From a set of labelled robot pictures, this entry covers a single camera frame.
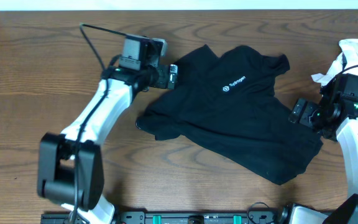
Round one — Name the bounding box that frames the black polo shirt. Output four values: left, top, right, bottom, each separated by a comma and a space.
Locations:
135, 45, 323, 185

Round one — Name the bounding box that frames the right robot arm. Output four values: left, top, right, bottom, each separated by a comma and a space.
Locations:
276, 100, 358, 224

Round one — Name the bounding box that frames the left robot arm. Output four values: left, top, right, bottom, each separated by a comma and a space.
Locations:
37, 64, 178, 223

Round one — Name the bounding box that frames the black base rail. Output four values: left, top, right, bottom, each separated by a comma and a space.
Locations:
40, 202, 291, 224

